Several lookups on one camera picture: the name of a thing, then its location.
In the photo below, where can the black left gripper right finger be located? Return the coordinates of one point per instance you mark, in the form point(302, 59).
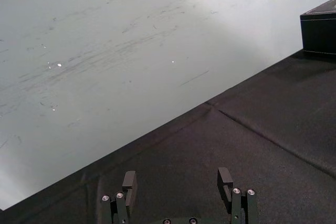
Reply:
point(237, 203)

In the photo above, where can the black table cloth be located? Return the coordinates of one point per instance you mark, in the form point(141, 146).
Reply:
point(210, 161)

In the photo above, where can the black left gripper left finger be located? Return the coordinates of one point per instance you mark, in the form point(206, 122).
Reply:
point(123, 203)

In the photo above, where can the black box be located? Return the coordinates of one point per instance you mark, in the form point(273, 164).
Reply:
point(319, 27)

